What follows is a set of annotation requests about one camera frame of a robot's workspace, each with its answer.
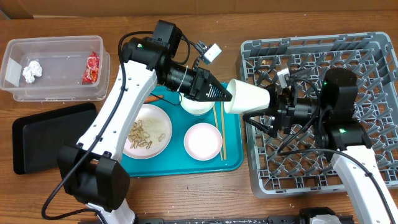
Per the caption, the white bowl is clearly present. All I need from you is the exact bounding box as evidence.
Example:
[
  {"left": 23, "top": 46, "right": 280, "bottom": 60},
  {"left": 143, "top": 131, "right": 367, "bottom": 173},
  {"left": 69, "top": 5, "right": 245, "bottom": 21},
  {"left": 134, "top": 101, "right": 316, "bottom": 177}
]
[{"left": 180, "top": 93, "right": 215, "bottom": 116}]

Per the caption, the white paper cup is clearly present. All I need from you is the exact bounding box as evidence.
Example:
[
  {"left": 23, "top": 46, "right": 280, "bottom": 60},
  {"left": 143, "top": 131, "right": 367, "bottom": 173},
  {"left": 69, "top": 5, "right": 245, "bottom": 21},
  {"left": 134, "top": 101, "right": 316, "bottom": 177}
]
[{"left": 223, "top": 79, "right": 271, "bottom": 114}]

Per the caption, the pink bowl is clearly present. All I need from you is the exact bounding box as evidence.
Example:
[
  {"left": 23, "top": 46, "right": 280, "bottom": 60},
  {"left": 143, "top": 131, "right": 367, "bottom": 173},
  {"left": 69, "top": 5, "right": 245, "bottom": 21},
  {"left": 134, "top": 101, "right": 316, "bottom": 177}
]
[{"left": 183, "top": 123, "right": 219, "bottom": 161}]

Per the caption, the grey dishwasher rack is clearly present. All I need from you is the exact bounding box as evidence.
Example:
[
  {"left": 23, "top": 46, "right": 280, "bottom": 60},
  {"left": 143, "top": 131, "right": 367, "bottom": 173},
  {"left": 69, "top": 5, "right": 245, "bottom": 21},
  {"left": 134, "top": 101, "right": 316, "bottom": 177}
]
[{"left": 236, "top": 32, "right": 397, "bottom": 198}]

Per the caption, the rice grains pile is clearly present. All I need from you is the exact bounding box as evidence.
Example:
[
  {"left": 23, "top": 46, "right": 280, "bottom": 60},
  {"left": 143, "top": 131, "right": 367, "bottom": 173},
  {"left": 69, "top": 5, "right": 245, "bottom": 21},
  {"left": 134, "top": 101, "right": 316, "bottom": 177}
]
[{"left": 142, "top": 118, "right": 167, "bottom": 139}]

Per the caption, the foil ball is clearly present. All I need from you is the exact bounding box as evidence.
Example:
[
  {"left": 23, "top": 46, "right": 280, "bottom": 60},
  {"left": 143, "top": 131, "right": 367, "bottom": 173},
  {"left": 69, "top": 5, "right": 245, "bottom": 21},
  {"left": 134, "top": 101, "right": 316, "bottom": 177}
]
[{"left": 22, "top": 60, "right": 43, "bottom": 84}]

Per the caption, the pink plate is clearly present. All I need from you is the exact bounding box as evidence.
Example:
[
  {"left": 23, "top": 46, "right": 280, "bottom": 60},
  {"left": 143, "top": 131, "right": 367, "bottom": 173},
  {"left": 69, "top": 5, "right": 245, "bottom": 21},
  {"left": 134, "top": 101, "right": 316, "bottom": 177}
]
[{"left": 123, "top": 104, "right": 172, "bottom": 159}]

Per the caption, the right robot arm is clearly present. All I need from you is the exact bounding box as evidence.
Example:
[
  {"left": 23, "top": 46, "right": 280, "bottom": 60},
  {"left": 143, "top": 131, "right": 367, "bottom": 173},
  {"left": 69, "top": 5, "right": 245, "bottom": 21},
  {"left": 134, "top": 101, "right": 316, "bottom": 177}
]
[{"left": 243, "top": 68, "right": 397, "bottom": 223}]

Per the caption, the teal serving tray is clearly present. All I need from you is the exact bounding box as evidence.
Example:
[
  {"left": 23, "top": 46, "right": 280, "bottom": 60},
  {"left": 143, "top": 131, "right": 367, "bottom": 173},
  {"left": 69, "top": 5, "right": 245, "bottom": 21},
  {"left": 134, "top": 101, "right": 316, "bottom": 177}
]
[{"left": 121, "top": 86, "right": 244, "bottom": 177}]

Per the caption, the peanut shells pile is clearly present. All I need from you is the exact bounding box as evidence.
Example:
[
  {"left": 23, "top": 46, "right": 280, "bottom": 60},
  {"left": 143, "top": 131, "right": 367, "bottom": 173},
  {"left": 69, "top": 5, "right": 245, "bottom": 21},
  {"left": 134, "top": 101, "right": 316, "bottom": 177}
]
[{"left": 127, "top": 119, "right": 166, "bottom": 149}]

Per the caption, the black plastic tray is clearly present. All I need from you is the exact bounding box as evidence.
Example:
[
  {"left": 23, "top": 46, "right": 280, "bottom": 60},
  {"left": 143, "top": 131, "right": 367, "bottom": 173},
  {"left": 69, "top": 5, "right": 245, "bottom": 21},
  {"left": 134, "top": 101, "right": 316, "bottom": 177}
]
[{"left": 12, "top": 103, "right": 97, "bottom": 175}]

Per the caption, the clear plastic bin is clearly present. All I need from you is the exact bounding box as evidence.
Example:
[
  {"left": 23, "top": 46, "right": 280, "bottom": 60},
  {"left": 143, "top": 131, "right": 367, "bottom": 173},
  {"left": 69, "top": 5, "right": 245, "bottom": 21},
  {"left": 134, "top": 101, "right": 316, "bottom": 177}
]
[{"left": 1, "top": 35, "right": 110, "bottom": 101}]

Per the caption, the wooden chopstick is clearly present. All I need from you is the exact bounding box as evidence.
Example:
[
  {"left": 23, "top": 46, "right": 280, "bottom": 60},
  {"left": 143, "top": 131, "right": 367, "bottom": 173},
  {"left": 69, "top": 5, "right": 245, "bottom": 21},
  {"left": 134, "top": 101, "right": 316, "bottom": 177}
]
[
  {"left": 220, "top": 102, "right": 227, "bottom": 160},
  {"left": 213, "top": 105, "right": 223, "bottom": 160}
]

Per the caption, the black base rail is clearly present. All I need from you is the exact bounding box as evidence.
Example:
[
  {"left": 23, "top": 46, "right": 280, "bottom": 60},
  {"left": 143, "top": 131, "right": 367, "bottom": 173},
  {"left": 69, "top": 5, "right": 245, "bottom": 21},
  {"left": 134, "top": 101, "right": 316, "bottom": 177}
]
[{"left": 137, "top": 207, "right": 354, "bottom": 224}]

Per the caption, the red snack wrapper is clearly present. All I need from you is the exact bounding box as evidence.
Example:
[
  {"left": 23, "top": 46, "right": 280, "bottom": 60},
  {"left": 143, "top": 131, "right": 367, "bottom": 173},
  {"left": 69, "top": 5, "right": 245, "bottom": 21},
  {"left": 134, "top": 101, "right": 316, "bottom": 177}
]
[{"left": 82, "top": 52, "right": 100, "bottom": 85}]

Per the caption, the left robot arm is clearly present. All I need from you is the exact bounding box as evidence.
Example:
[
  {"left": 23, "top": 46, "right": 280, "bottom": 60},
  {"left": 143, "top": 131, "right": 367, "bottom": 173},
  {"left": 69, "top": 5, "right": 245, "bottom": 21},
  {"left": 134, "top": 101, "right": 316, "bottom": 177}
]
[{"left": 57, "top": 20, "right": 232, "bottom": 223}]

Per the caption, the orange carrot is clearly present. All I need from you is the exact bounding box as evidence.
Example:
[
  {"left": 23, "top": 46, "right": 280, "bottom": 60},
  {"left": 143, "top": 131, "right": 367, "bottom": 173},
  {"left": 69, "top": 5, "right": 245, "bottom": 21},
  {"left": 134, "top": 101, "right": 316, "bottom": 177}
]
[{"left": 144, "top": 95, "right": 164, "bottom": 103}]

